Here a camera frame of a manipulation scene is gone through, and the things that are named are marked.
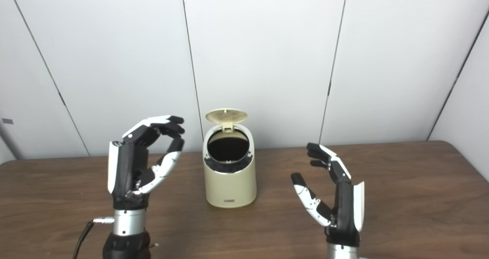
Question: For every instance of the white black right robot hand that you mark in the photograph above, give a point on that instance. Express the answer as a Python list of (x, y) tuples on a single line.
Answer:
[(345, 209)]

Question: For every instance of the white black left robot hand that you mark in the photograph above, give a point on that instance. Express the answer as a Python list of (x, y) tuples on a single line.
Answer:
[(128, 167)]

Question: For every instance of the cream plastic bin body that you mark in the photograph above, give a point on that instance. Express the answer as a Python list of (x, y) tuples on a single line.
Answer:
[(229, 188)]

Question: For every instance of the cream round bin lid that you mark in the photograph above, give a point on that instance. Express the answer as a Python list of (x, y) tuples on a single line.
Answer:
[(226, 115)]

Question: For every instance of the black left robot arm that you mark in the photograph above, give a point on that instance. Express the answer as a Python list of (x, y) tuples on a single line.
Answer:
[(128, 232)]

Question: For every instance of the black wall panel clip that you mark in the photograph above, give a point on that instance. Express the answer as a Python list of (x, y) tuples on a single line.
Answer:
[(61, 98), (329, 88)]

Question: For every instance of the small grey wall label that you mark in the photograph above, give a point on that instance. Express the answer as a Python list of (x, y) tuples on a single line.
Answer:
[(7, 121)]

